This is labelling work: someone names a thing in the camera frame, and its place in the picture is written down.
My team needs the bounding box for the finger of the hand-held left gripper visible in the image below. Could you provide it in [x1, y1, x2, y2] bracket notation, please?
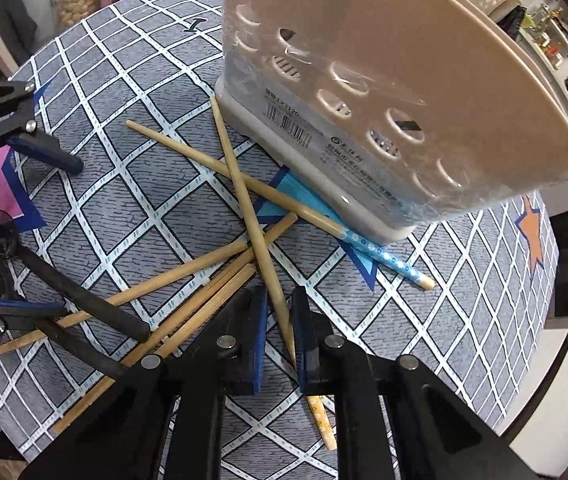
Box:
[0, 80, 85, 176]
[0, 280, 67, 376]

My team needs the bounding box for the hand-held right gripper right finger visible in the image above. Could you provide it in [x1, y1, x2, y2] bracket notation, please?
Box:
[291, 287, 545, 480]

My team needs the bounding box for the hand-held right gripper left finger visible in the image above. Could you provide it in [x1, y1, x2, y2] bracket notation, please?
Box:
[16, 285, 270, 480]

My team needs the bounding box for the plain wooden chopstick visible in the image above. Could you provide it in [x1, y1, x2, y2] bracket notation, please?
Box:
[0, 212, 299, 356]
[49, 262, 257, 433]
[114, 255, 252, 361]

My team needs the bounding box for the blue floral wooden chopstick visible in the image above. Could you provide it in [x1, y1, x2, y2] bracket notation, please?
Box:
[125, 120, 436, 291]

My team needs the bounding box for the wooden chopstick floral end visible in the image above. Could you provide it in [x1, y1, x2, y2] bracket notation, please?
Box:
[209, 96, 339, 452]

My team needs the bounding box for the beige plastic utensil holder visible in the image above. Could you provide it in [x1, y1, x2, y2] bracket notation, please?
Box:
[214, 0, 568, 246]

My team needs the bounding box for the grey checked tablecloth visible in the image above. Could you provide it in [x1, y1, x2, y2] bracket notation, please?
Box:
[0, 0, 560, 480]

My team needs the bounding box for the dark grey cloth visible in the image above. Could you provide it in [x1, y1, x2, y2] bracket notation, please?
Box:
[0, 0, 40, 68]

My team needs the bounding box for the white kitchen counter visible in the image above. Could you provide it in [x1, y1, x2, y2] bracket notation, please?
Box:
[514, 0, 568, 131]

